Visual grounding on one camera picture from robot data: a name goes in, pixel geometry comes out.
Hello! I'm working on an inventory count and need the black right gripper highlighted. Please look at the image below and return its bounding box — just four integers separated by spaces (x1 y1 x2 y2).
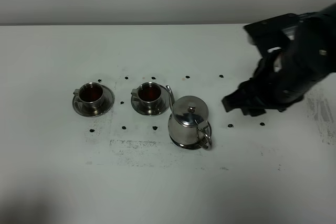
221 4 335 116

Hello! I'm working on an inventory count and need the stainless steel teapot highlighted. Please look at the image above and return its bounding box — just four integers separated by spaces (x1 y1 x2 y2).
165 85 212 151

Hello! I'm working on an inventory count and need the steel teapot saucer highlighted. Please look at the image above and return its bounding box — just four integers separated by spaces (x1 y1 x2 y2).
168 120 212 150

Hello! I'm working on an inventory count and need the steel saucer under right cup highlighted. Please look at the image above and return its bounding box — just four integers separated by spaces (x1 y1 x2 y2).
131 85 170 116

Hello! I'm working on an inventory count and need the steel saucer under cup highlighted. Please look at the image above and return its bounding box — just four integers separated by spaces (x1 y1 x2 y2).
131 85 170 116
72 82 114 117

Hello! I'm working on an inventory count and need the steel right teacup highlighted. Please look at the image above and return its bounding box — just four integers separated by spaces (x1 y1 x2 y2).
131 82 162 109

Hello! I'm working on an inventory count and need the steel teacup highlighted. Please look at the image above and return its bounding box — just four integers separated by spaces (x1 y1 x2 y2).
73 82 105 109
131 82 162 109

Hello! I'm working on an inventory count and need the steel saucer under left cup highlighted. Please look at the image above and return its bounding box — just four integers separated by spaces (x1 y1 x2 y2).
72 82 114 117

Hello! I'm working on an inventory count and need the steel left teacup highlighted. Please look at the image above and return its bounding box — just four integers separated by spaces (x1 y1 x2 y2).
73 82 105 109

